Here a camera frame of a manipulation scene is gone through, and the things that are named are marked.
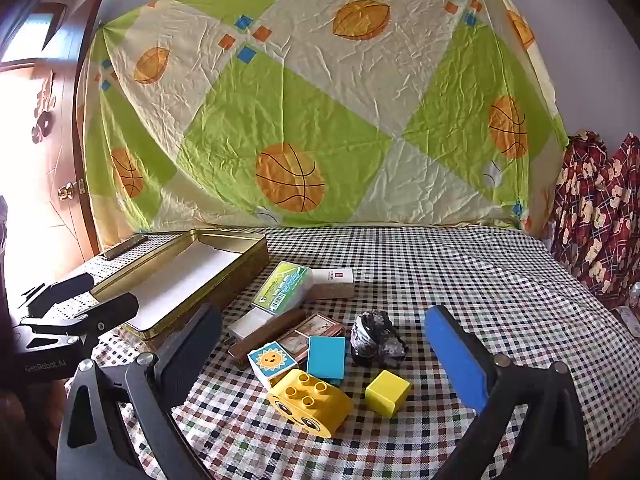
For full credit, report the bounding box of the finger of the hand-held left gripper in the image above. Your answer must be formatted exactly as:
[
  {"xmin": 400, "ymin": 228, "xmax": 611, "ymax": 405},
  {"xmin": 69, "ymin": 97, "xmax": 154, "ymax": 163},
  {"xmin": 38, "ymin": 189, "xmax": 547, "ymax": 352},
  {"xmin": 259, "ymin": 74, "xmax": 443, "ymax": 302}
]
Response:
[
  {"xmin": 20, "ymin": 292, "xmax": 140, "ymax": 347},
  {"xmin": 20, "ymin": 272, "xmax": 96, "ymax": 315}
]

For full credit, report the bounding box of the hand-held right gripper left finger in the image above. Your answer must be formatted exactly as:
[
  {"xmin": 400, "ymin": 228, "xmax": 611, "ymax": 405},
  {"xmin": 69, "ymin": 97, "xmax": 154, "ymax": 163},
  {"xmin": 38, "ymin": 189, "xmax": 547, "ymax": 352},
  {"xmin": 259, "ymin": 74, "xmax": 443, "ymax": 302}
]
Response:
[{"xmin": 56, "ymin": 304, "xmax": 223, "ymax": 480}]

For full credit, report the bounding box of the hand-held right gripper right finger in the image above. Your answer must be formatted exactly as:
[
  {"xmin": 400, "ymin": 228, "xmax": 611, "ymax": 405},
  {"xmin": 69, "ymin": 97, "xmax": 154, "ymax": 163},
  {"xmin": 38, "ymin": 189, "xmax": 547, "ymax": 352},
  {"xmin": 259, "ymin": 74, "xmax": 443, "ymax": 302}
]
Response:
[{"xmin": 424, "ymin": 304, "xmax": 590, "ymax": 480}]

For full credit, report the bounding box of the gold tin box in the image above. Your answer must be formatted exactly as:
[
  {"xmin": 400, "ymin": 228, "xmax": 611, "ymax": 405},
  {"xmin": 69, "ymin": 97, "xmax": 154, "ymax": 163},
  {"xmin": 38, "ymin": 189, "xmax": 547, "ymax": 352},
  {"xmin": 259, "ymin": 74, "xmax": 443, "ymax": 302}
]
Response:
[{"xmin": 90, "ymin": 228, "xmax": 271, "ymax": 346}]

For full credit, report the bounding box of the yellow cube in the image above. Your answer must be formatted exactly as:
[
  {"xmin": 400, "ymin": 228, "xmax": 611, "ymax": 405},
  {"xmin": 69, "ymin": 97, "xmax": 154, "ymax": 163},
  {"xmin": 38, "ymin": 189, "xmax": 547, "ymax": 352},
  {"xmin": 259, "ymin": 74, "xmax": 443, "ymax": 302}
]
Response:
[{"xmin": 364, "ymin": 369, "xmax": 412, "ymax": 418}]

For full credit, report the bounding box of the dark foil lump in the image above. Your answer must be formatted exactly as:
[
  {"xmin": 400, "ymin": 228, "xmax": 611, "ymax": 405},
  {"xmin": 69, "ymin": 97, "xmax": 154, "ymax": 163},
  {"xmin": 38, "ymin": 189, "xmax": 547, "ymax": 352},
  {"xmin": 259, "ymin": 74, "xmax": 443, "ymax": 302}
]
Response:
[{"xmin": 350, "ymin": 310, "xmax": 408, "ymax": 372}]

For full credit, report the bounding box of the brown wooden bar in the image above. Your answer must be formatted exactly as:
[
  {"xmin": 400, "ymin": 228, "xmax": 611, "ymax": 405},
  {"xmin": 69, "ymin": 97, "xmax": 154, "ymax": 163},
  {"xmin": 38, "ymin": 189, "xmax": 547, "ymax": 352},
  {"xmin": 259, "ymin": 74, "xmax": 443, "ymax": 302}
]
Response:
[{"xmin": 229, "ymin": 308, "xmax": 308, "ymax": 361}]

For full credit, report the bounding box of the yellow face toy brick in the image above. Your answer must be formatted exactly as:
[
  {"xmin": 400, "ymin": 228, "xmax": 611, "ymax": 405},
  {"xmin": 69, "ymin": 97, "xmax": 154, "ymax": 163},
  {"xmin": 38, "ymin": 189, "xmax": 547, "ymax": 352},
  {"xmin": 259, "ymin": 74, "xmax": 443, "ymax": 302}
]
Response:
[{"xmin": 266, "ymin": 368, "xmax": 354, "ymax": 437}]

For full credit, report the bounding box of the white box with red mark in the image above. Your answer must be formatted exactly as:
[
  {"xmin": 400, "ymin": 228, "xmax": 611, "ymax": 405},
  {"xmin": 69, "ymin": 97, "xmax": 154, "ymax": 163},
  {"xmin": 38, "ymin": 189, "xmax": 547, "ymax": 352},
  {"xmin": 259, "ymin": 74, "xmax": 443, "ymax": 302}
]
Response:
[{"xmin": 306, "ymin": 267, "xmax": 357, "ymax": 301}]

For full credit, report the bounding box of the black smartphone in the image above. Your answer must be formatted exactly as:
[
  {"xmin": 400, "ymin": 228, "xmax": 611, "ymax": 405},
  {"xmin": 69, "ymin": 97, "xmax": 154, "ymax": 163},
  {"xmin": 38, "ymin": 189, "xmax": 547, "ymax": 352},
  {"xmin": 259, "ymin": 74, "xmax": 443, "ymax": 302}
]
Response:
[{"xmin": 102, "ymin": 234, "xmax": 151, "ymax": 261}]

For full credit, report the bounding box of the small plain white box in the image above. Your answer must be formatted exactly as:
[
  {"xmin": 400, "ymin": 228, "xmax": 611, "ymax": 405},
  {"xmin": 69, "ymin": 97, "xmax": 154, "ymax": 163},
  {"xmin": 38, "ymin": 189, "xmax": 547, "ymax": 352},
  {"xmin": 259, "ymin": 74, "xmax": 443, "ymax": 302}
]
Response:
[{"xmin": 227, "ymin": 307, "xmax": 273, "ymax": 343}]

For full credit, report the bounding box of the sun print cube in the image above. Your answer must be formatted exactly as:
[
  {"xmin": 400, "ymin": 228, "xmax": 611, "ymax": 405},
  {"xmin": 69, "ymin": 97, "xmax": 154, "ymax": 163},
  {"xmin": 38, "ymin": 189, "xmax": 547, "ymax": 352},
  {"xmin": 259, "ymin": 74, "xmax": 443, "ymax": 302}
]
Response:
[{"xmin": 247, "ymin": 341, "xmax": 296, "ymax": 390}]

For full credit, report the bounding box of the checked tablecloth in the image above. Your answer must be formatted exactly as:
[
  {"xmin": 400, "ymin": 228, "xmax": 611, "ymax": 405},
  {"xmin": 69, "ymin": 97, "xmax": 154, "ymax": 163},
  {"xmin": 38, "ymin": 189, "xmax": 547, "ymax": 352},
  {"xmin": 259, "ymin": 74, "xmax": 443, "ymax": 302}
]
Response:
[{"xmin": 55, "ymin": 225, "xmax": 636, "ymax": 480}]

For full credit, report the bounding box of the green label packet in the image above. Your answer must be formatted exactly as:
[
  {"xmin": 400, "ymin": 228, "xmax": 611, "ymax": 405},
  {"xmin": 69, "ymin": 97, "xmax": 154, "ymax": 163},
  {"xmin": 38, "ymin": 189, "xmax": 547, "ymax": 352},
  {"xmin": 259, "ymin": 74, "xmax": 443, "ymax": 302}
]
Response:
[{"xmin": 251, "ymin": 261, "xmax": 313, "ymax": 317}]

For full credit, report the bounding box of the teal block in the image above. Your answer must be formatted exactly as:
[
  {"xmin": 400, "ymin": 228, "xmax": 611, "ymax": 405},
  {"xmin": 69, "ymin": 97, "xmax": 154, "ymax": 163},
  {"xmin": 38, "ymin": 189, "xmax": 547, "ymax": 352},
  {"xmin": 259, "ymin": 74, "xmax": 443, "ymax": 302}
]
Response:
[{"xmin": 306, "ymin": 336, "xmax": 347, "ymax": 388}]

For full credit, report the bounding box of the brown framed picture box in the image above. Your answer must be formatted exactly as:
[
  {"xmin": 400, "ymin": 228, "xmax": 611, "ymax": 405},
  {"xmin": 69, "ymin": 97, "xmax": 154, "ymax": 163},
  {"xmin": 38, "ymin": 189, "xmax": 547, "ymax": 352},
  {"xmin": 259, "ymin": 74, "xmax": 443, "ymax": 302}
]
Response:
[{"xmin": 276, "ymin": 312, "xmax": 346, "ymax": 361}]

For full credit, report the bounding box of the white flat object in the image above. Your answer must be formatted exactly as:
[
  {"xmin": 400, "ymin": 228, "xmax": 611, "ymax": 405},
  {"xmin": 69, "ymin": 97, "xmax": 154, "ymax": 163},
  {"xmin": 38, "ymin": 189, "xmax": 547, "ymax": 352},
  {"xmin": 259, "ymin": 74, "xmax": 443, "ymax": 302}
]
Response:
[{"xmin": 612, "ymin": 305, "xmax": 640, "ymax": 338}]

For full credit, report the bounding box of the red bear print cloth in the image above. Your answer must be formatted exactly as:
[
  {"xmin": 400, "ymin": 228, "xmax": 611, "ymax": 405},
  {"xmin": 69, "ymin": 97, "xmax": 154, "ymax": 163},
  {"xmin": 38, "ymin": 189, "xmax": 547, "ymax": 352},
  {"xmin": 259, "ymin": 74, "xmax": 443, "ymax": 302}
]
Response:
[{"xmin": 550, "ymin": 130, "xmax": 640, "ymax": 311}]

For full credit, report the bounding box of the brown wooden door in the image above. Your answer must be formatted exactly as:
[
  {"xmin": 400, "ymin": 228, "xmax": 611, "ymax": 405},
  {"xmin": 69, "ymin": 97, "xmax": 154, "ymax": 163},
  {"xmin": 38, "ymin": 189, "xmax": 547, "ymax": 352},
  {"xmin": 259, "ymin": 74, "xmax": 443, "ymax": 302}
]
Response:
[{"xmin": 0, "ymin": 0, "xmax": 108, "ymax": 261}]

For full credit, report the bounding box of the basketball print sheet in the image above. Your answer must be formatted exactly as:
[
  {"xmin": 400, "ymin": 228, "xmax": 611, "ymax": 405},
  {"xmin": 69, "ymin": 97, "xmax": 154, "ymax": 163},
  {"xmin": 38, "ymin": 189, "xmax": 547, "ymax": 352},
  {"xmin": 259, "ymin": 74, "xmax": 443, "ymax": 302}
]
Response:
[{"xmin": 82, "ymin": 0, "xmax": 568, "ymax": 238}]

